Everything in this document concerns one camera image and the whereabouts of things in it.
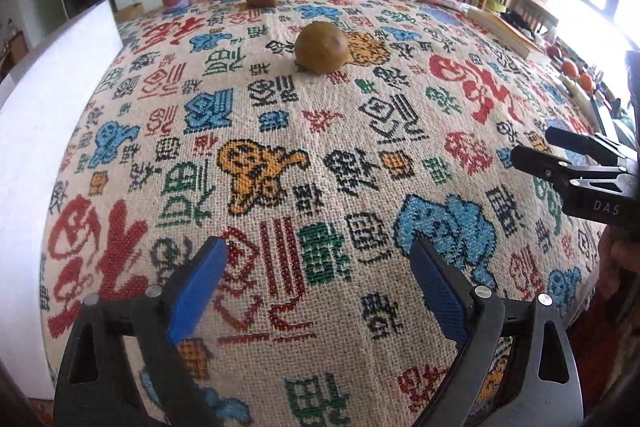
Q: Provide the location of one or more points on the white foam board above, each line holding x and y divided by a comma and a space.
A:
52, 86

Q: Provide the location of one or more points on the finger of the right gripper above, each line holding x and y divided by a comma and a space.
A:
555, 170
605, 152

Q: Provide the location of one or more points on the green-brown round fruit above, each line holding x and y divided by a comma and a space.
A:
321, 48

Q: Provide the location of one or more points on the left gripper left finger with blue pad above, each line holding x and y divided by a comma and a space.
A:
96, 385

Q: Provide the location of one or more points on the patterned woven tablecloth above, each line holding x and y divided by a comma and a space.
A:
205, 125

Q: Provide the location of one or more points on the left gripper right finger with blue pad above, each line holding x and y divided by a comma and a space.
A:
539, 384

